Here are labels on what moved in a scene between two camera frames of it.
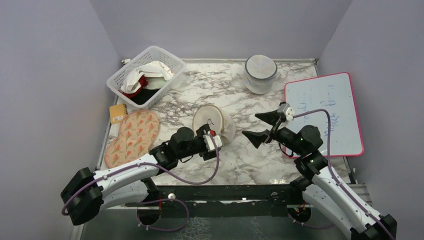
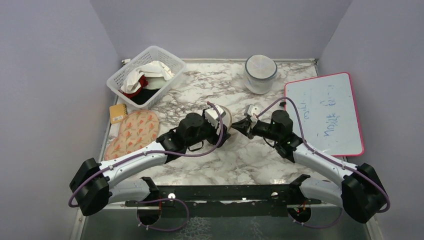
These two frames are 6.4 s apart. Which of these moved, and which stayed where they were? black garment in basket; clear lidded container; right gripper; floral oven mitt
Moved: right gripper
Stayed: black garment in basket; clear lidded container; floral oven mitt
